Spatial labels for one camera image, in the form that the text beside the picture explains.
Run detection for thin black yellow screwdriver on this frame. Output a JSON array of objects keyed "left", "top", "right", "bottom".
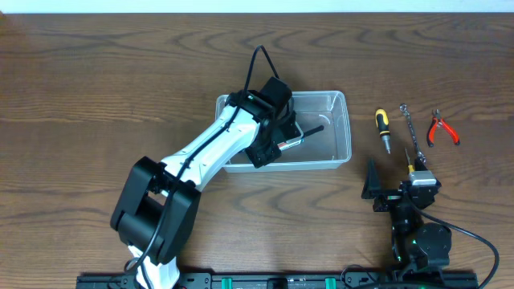
[{"left": 404, "top": 148, "right": 415, "bottom": 173}]

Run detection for blue white cardboard box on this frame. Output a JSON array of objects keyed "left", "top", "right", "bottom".
[{"left": 278, "top": 122, "right": 304, "bottom": 151}]

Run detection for small black-handled hammer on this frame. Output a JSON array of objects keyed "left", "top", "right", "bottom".
[{"left": 278, "top": 125, "right": 324, "bottom": 151}]

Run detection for yellow black stubby screwdriver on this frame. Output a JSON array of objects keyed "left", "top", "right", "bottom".
[{"left": 375, "top": 108, "right": 391, "bottom": 154}]

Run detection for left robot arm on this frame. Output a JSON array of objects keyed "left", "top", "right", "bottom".
[{"left": 110, "top": 90, "right": 295, "bottom": 288}]

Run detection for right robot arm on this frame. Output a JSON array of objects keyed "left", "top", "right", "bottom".
[{"left": 361, "top": 160, "right": 451, "bottom": 281}]

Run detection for clear plastic container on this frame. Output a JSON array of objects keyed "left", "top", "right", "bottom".
[{"left": 223, "top": 91, "right": 352, "bottom": 173}]

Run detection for silver combination wrench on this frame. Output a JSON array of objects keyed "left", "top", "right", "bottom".
[{"left": 399, "top": 104, "right": 426, "bottom": 164}]

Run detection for red-handled pliers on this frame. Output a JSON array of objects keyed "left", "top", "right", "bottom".
[{"left": 426, "top": 109, "right": 461, "bottom": 149}]

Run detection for black mounting rail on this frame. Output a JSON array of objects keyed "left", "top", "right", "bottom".
[{"left": 75, "top": 270, "right": 479, "bottom": 289}]

